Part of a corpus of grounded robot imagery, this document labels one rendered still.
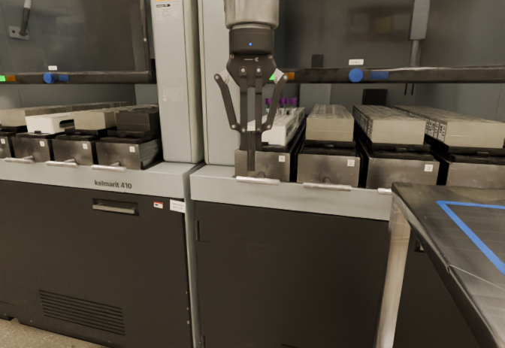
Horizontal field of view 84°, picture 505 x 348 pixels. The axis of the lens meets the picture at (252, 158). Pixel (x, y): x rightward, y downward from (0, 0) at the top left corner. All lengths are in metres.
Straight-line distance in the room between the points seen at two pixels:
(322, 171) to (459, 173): 0.27
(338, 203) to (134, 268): 0.64
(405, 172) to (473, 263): 0.40
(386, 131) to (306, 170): 0.21
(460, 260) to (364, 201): 0.41
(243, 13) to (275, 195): 0.41
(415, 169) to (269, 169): 0.31
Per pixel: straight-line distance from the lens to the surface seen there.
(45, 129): 1.07
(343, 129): 0.72
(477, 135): 0.78
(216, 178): 0.72
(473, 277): 0.28
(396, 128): 0.73
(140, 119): 0.88
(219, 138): 0.79
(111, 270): 1.05
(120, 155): 0.85
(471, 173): 0.72
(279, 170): 0.67
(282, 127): 0.68
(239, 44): 0.48
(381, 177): 0.67
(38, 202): 1.13
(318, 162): 0.65
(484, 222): 0.38
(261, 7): 0.48
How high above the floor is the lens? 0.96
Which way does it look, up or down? 14 degrees down
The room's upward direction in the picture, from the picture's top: straight up
